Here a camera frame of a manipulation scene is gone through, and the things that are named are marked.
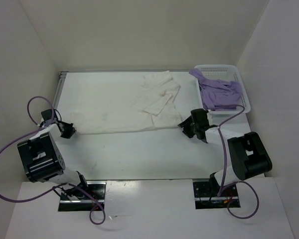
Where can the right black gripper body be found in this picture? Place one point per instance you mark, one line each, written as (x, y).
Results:
(194, 127)

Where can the white t shirt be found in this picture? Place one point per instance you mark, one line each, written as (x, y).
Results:
(131, 106)

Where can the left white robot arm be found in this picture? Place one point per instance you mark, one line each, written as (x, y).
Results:
(42, 159)

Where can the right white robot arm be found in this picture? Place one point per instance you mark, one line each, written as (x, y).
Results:
(245, 155)

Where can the purple t shirt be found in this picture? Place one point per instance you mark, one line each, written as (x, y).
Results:
(217, 94)

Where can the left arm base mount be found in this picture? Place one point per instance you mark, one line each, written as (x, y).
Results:
(79, 201)

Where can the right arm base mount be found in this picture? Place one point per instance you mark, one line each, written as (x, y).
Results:
(206, 198)

